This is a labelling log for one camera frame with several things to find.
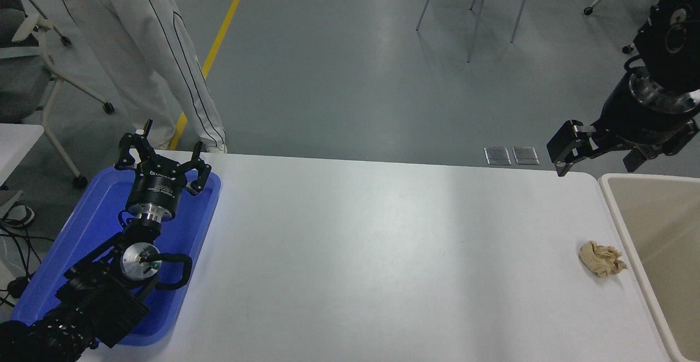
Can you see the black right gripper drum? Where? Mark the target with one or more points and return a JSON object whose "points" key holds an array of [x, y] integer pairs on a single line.
{"points": [[634, 121]]}

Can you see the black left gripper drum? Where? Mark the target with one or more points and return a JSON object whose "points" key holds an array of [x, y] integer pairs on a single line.
{"points": [[156, 190]]}

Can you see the tan paper ball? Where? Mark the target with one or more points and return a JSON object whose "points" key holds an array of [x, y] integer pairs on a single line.
{"points": [[599, 259]]}

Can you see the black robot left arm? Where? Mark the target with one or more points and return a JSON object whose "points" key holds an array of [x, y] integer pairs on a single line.
{"points": [[98, 296]]}

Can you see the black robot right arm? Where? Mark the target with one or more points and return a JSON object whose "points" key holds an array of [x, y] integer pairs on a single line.
{"points": [[672, 28]]}

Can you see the silver floor plate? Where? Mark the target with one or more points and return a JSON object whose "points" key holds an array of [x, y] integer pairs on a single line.
{"points": [[497, 156], [526, 156]]}

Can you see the large pale bin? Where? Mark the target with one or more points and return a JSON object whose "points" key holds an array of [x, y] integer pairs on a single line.
{"points": [[661, 225]]}

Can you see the blue plastic tray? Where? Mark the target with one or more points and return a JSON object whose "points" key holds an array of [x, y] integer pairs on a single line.
{"points": [[87, 214]]}

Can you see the person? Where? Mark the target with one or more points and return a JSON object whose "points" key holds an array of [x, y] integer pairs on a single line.
{"points": [[136, 50]]}

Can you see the small white table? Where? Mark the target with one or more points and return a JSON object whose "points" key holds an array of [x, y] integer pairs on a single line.
{"points": [[13, 143]]}

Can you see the white-legged rolling chair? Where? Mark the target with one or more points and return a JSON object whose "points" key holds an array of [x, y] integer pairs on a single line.
{"points": [[588, 10]]}

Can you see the grey office chair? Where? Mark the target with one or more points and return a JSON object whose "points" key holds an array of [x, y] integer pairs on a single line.
{"points": [[22, 83]]}

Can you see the person's foot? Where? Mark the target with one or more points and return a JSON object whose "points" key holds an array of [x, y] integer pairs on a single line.
{"points": [[21, 214]]}

